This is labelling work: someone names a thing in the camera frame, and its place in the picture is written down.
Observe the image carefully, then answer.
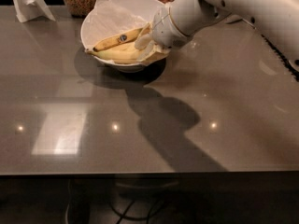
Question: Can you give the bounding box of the white sign stand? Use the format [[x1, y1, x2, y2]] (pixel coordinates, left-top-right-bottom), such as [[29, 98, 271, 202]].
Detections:
[[225, 15, 252, 26], [13, 0, 55, 22]]

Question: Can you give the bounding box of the right white sign stand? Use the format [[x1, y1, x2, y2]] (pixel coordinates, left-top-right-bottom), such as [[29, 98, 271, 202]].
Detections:
[[225, 15, 252, 26]]

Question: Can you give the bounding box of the banana with blue sticker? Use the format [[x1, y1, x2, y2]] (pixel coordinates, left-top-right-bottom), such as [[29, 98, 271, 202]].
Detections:
[[93, 28, 142, 51]]

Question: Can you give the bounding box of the black cable under table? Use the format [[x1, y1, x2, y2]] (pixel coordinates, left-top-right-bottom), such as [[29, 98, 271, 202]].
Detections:
[[108, 199, 169, 224]]

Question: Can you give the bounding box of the white paper liner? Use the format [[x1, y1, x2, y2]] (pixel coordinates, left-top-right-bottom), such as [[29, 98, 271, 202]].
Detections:
[[80, 0, 153, 49]]

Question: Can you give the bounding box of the left white sign stand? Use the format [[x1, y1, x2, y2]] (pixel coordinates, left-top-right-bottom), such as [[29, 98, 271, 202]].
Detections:
[[13, 0, 55, 22]]

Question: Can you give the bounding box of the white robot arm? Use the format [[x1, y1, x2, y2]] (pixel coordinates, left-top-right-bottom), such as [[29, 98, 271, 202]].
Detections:
[[135, 0, 299, 69]]

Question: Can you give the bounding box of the large front yellow banana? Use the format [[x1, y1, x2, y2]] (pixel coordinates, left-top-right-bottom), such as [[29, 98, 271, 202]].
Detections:
[[85, 42, 154, 64]]

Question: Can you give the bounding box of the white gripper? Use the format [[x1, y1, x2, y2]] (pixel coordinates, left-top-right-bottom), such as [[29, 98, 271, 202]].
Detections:
[[135, 4, 192, 62]]

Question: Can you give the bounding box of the white ceramic bowl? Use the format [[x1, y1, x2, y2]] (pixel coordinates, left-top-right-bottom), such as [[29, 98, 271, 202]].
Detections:
[[80, 0, 170, 73]]

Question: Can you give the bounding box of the black rubber mat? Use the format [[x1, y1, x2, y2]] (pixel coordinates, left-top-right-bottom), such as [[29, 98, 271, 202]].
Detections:
[[263, 36, 299, 82]]

